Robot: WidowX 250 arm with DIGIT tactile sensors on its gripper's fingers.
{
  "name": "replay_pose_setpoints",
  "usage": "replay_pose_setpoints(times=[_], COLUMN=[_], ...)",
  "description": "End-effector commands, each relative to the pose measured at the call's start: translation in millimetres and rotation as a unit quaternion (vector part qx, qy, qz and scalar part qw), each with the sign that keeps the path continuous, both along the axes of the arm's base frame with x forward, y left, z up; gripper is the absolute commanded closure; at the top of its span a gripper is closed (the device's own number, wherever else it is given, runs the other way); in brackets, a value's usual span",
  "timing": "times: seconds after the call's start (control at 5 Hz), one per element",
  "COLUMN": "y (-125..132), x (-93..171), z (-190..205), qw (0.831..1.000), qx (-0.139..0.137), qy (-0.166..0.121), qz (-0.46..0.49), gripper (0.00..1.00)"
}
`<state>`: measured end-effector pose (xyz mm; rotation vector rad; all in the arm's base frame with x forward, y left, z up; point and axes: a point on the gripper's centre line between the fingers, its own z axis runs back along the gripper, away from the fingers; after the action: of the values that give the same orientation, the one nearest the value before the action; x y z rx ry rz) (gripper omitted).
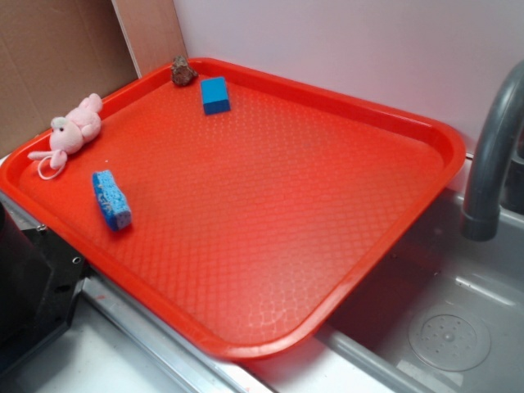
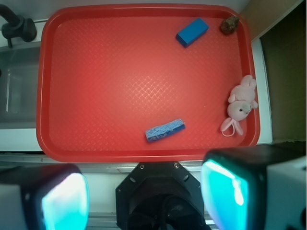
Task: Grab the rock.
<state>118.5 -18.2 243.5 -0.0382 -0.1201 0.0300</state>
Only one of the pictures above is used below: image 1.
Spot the blue rectangular block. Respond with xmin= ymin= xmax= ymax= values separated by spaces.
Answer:
xmin=200 ymin=77 xmax=231 ymax=115

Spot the wooden board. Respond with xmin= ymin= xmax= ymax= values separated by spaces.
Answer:
xmin=112 ymin=0 xmax=187 ymax=77

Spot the grey sink basin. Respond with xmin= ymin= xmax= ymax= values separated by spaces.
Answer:
xmin=247 ymin=192 xmax=523 ymax=392

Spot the blue sponge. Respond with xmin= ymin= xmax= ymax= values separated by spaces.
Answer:
xmin=92 ymin=170 xmax=132 ymax=232

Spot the grey faucet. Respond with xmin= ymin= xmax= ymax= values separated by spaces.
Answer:
xmin=460 ymin=62 xmax=523 ymax=242

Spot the red plastic tray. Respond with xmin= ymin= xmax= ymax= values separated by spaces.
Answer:
xmin=1 ymin=59 xmax=466 ymax=360

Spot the brown cardboard panel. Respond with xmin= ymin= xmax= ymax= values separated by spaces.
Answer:
xmin=1 ymin=1 xmax=137 ymax=156

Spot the sink drain cover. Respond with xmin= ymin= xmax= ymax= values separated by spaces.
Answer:
xmin=408 ymin=305 xmax=491 ymax=372

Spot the brown rock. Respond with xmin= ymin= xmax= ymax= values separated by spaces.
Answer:
xmin=171 ymin=55 xmax=199 ymax=87

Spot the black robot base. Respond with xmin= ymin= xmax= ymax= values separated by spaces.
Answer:
xmin=1 ymin=207 xmax=86 ymax=376

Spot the pink plush bunny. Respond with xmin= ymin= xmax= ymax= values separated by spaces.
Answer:
xmin=28 ymin=93 xmax=103 ymax=180

